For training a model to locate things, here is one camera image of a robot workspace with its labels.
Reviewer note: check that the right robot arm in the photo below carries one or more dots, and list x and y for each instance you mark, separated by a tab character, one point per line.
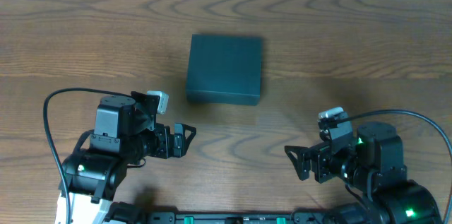
369	160

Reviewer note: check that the black gift box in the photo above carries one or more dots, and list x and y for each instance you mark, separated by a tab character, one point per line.
224	69

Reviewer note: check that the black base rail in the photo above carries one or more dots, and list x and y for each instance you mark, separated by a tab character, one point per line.
224	218

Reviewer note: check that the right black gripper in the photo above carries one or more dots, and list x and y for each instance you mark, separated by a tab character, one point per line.
314	162

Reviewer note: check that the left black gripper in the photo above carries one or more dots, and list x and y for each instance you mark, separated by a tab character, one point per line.
177	140

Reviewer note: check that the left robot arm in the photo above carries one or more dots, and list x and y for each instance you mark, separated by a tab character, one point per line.
89	182

